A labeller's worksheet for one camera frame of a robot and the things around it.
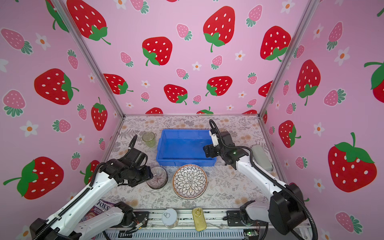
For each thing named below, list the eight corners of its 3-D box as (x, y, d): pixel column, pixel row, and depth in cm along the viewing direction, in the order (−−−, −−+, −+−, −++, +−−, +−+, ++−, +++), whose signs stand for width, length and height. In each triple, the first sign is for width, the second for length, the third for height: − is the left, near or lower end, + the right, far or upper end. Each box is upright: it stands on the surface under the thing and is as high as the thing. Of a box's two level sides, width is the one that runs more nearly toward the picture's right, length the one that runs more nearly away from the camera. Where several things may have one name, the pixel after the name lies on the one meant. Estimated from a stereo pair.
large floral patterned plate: (171, 199, 82) (170, 197, 79) (175, 167, 94) (174, 164, 91) (207, 199, 82) (208, 197, 79) (206, 167, 94) (206, 164, 91)
